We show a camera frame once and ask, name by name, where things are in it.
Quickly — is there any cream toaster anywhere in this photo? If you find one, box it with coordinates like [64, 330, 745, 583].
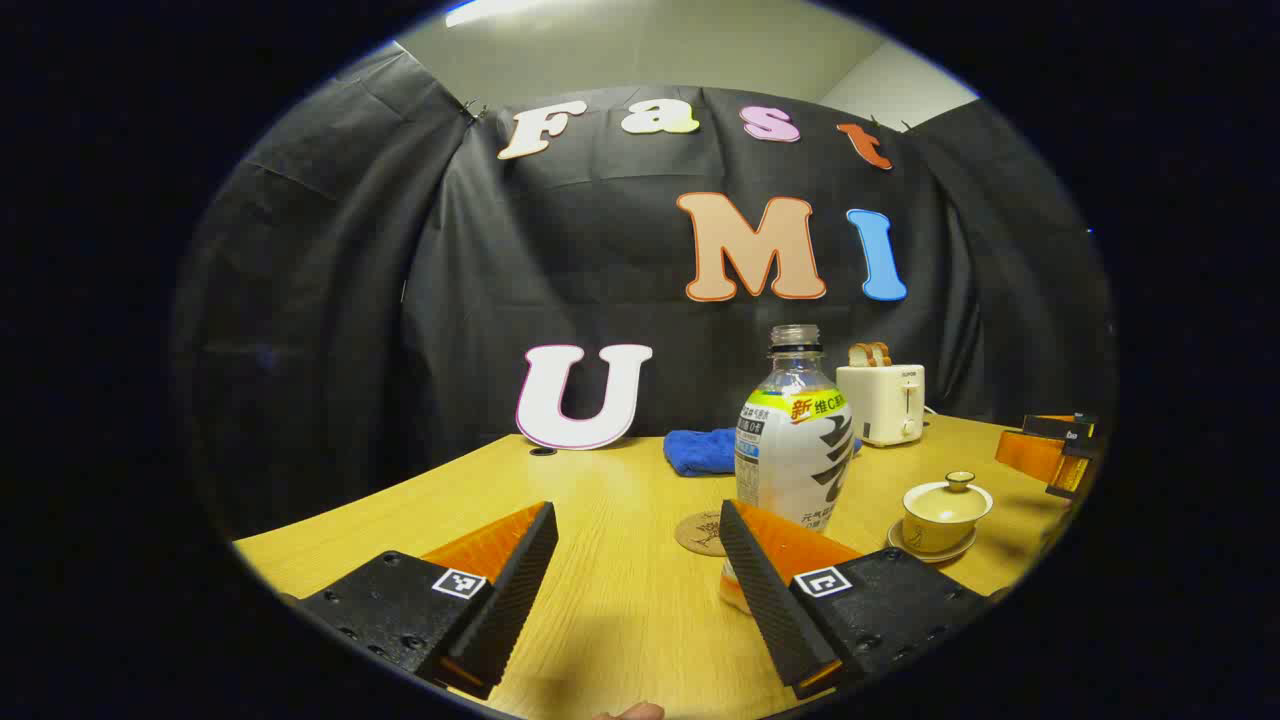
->
[836, 364, 926, 448]

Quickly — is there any round wooden coaster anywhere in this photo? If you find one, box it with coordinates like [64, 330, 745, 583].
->
[674, 511, 728, 558]

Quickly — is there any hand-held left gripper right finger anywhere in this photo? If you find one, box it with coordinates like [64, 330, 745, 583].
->
[718, 500, 991, 701]

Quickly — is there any black backdrop cloth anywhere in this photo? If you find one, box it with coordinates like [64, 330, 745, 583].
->
[170, 45, 1116, 541]

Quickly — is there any cream teacup lid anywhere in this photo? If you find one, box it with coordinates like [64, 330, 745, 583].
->
[904, 472, 994, 524]

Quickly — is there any blue folded towel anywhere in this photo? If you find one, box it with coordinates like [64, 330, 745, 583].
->
[663, 428, 863, 478]

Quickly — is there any clear labelled water bottle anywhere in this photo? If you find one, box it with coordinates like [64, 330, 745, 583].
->
[720, 324, 856, 613]

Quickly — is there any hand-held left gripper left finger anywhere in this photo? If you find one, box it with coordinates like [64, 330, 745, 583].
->
[290, 500, 559, 701]

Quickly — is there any ceiling light panel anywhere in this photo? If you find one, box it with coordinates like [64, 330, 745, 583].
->
[445, 0, 541, 28]

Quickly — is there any cream ceramic teacup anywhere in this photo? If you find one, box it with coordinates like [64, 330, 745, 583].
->
[903, 503, 991, 554]

